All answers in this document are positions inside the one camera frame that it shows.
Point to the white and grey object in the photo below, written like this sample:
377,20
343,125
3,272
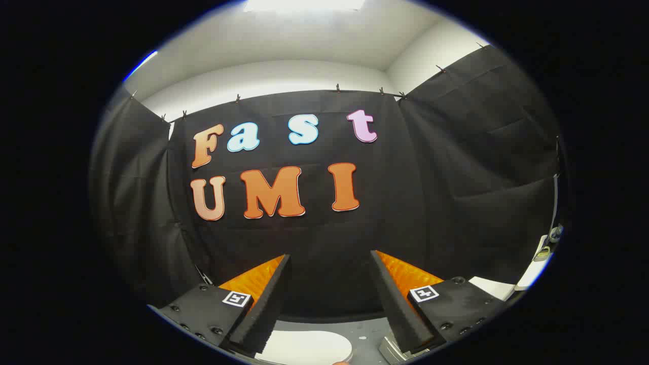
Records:
550,241

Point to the black backdrop cloth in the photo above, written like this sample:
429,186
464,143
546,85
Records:
405,203

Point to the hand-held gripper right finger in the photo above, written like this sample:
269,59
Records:
393,304

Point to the white panelled door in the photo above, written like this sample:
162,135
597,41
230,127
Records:
494,289

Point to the grey ribbed block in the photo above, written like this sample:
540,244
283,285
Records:
391,351

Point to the ceiling light panel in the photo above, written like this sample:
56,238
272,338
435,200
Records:
304,5

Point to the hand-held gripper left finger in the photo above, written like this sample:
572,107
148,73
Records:
268,304

